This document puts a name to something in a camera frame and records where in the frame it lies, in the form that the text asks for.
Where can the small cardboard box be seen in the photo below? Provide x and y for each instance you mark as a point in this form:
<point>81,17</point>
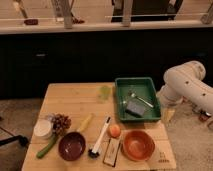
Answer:
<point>111,152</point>

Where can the orange fruit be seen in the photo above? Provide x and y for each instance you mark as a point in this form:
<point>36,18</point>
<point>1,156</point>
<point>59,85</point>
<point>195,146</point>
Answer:
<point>114,131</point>

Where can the green plastic tray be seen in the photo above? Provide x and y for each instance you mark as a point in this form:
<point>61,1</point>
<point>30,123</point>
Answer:
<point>142,87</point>

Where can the orange bowl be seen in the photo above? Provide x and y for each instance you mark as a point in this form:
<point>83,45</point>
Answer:
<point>137,145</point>

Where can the grey sponge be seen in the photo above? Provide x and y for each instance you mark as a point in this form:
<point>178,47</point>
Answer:
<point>135,109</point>

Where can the yellow banana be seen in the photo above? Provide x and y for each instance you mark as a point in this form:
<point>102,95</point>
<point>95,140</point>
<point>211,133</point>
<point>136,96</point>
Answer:
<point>85,123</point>

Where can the bunch of red grapes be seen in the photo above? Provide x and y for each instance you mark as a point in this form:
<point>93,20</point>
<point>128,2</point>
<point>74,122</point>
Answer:
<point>60,124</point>

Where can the white handled dish brush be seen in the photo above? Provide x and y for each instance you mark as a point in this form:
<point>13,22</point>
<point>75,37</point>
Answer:
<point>93,152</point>

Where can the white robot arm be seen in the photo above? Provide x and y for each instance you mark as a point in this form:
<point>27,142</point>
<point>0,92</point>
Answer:
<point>186,81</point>

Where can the white round container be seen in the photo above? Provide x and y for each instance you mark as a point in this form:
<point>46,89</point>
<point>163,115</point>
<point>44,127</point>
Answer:
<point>43,129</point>

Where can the pale green cup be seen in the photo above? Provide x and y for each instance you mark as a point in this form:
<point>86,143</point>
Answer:
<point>104,92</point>

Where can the dark red bowl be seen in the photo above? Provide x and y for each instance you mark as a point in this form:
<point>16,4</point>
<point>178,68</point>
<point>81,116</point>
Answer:
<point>72,146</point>

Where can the green cucumber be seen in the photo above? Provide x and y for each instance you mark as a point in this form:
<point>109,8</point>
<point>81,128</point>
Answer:
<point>48,147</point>

